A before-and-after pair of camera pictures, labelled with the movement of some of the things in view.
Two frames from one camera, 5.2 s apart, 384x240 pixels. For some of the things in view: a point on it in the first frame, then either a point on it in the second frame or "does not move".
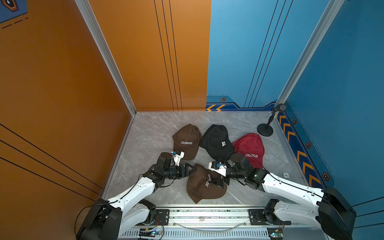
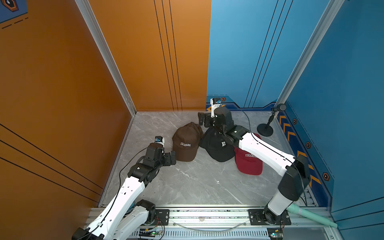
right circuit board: [275, 233] does not move
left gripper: [187, 172] -> [173, 157]
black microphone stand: [265, 129] does not move
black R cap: [215, 140] does not move
